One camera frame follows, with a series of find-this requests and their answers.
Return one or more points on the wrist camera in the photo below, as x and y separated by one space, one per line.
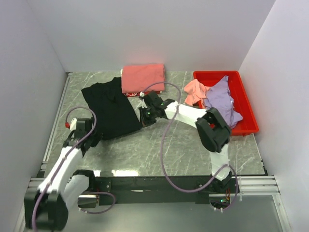
80 126
152 97

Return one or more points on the black t shirt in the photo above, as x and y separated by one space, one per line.
115 114

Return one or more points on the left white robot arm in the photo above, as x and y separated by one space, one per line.
47 207

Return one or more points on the folded pink t shirt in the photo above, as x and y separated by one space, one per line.
136 78

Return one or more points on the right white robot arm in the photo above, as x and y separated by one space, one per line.
212 129

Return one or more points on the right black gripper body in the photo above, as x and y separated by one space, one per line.
149 117

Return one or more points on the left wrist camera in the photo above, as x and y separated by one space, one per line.
80 126

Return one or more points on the crumpled salmon t shirt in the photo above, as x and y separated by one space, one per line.
196 92

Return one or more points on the aluminium frame rail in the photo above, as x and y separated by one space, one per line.
248 185

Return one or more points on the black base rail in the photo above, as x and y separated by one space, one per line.
153 189

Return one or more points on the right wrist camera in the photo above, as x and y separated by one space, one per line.
152 97

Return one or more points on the crumpled lavender t shirt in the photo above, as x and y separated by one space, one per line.
219 97

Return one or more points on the red plastic bin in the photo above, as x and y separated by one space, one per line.
241 101

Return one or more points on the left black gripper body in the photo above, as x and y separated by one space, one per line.
94 137

